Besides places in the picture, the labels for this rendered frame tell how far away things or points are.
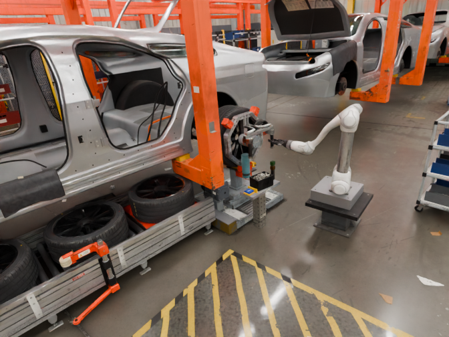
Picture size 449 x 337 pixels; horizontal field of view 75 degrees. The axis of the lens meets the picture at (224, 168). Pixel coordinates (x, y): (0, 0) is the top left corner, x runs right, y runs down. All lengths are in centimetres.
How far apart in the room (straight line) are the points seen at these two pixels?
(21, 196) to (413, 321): 292
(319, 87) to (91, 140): 392
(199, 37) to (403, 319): 252
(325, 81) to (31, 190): 450
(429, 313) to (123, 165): 265
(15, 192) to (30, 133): 178
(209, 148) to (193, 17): 106
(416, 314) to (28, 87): 440
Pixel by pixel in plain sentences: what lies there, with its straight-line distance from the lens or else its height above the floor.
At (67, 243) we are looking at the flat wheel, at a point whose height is 50.
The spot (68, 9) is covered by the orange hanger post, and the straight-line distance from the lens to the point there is 499.
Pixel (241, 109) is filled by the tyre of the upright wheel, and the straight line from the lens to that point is 314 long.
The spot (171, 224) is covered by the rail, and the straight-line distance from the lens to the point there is 279.
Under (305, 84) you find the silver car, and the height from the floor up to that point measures 99.
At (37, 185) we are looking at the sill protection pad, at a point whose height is 93.
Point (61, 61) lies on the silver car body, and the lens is 267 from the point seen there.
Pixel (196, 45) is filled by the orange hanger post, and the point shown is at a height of 181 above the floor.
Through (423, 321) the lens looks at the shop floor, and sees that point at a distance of 263.
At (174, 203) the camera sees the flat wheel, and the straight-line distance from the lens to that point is 287.
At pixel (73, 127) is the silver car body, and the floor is 130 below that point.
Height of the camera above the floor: 187
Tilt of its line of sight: 24 degrees down
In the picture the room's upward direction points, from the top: 5 degrees counter-clockwise
